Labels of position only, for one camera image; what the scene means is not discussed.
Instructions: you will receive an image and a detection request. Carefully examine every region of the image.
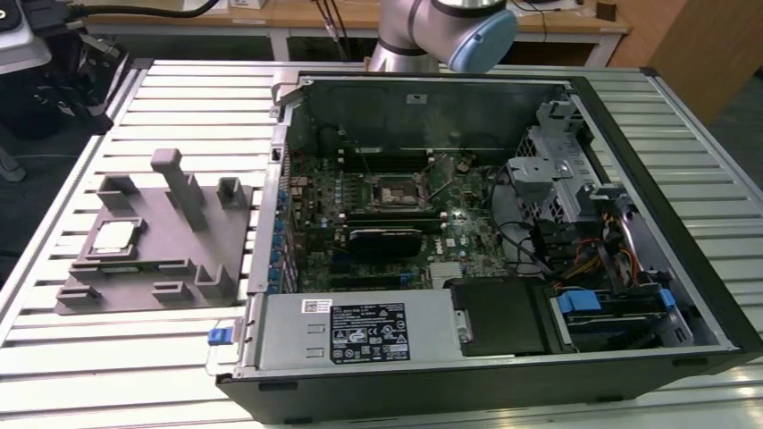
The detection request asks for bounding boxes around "silver CPU chip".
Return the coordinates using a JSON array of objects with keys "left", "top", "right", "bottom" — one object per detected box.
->
[{"left": 87, "top": 222, "right": 141, "bottom": 254}]

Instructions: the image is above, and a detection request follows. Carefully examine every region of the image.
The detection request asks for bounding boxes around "metal socket cover frame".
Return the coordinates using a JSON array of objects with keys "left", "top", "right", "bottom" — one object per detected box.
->
[{"left": 421, "top": 151, "right": 465, "bottom": 200}]

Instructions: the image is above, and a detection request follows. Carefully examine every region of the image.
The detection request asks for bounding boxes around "CPU socket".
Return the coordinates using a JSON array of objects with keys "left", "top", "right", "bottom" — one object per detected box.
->
[{"left": 368, "top": 172, "right": 429, "bottom": 212}]

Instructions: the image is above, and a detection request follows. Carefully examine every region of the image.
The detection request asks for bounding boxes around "grey metal leg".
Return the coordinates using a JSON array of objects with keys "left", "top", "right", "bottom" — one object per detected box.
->
[{"left": 0, "top": 146, "right": 27, "bottom": 183}]

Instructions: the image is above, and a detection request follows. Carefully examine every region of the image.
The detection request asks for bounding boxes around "grey parts rack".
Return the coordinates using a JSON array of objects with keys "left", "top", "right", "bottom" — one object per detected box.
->
[{"left": 51, "top": 147, "right": 264, "bottom": 316}]

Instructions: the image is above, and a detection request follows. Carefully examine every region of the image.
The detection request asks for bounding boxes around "green RAM stick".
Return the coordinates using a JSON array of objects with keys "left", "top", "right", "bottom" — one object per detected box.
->
[{"left": 97, "top": 262, "right": 165, "bottom": 273}]

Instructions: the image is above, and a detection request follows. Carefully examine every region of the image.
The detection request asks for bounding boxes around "black graphics card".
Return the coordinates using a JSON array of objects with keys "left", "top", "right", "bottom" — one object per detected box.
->
[{"left": 345, "top": 225, "right": 426, "bottom": 270}]

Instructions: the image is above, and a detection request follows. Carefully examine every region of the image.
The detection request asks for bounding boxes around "silver power supply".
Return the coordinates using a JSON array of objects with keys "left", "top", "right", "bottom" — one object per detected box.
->
[{"left": 253, "top": 288, "right": 465, "bottom": 373}]

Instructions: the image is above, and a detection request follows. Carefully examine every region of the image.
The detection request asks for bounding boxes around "black expansion slot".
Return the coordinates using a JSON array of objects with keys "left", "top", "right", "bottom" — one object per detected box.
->
[{"left": 330, "top": 273, "right": 418, "bottom": 290}]

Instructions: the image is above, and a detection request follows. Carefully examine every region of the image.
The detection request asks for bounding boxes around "black rating label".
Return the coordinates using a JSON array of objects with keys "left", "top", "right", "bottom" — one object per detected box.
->
[{"left": 329, "top": 302, "right": 412, "bottom": 364}]

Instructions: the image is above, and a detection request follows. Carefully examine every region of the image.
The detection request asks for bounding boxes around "green motherboard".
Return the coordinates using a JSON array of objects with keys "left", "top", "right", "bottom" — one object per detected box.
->
[{"left": 284, "top": 149, "right": 529, "bottom": 291}]

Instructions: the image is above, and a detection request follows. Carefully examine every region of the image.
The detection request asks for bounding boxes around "small silver heatsink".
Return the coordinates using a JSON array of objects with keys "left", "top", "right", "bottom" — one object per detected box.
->
[{"left": 428, "top": 262, "right": 465, "bottom": 288}]

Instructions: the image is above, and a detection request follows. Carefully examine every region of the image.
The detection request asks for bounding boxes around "silver drive cage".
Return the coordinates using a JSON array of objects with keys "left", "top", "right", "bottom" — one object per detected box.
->
[{"left": 504, "top": 100, "right": 604, "bottom": 224}]

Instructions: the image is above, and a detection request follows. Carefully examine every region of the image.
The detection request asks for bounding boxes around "black PC case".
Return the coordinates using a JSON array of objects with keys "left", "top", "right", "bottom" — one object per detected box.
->
[{"left": 205, "top": 66, "right": 763, "bottom": 425}]

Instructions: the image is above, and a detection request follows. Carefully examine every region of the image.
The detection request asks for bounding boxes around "hard disk in blue carrier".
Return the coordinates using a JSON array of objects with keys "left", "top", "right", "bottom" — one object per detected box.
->
[{"left": 553, "top": 289, "right": 672, "bottom": 352}]

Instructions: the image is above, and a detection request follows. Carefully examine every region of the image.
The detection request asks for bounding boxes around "brown wooden cabinet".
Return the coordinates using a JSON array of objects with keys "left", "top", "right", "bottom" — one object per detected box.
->
[{"left": 606, "top": 0, "right": 763, "bottom": 124}]

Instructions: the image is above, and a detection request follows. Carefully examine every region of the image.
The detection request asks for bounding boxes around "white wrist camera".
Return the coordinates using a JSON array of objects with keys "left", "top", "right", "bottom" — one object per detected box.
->
[{"left": 0, "top": 30, "right": 53, "bottom": 76}]

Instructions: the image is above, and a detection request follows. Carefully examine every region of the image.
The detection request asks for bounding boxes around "thick black cable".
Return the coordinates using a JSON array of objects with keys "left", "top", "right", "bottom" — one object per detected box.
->
[{"left": 75, "top": 0, "right": 217, "bottom": 20}]

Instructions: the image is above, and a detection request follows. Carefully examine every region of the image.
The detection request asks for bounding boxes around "wooden desk white frame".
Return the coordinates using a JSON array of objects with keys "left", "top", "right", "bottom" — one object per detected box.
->
[{"left": 79, "top": 0, "right": 633, "bottom": 68}]

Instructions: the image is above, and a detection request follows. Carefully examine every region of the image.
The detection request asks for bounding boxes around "coloured power wire bundle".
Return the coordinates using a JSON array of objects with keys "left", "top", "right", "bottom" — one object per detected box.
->
[{"left": 550, "top": 214, "right": 648, "bottom": 290}]

